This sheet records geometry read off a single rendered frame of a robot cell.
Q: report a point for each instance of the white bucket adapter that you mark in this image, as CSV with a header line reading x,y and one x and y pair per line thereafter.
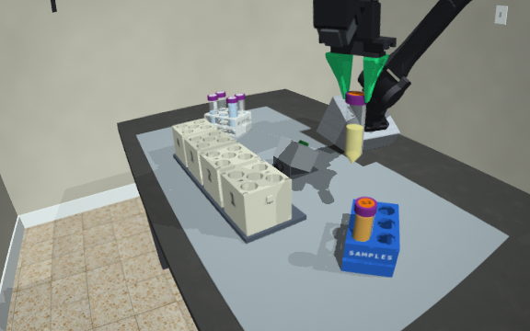
x,y
216,161
257,196
203,140
200,126

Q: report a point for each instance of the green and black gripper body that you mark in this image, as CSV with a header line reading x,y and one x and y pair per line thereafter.
x,y
366,47

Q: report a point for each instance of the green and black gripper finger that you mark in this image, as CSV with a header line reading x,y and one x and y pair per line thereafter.
x,y
371,71
342,72

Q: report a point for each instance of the blue sample rack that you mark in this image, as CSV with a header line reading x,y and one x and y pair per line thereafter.
x,y
372,257

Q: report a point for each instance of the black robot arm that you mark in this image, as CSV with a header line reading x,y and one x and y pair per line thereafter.
x,y
337,21

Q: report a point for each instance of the white tube rack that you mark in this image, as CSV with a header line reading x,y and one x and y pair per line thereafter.
x,y
242,123

